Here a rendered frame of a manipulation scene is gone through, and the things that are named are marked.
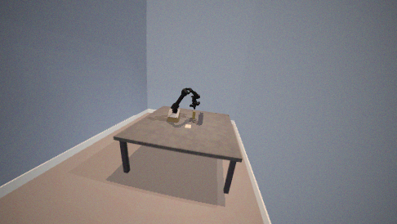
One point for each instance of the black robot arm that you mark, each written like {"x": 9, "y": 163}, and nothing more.
{"x": 185, "y": 92}

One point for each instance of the grey open bin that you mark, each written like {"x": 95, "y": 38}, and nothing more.
{"x": 200, "y": 118}

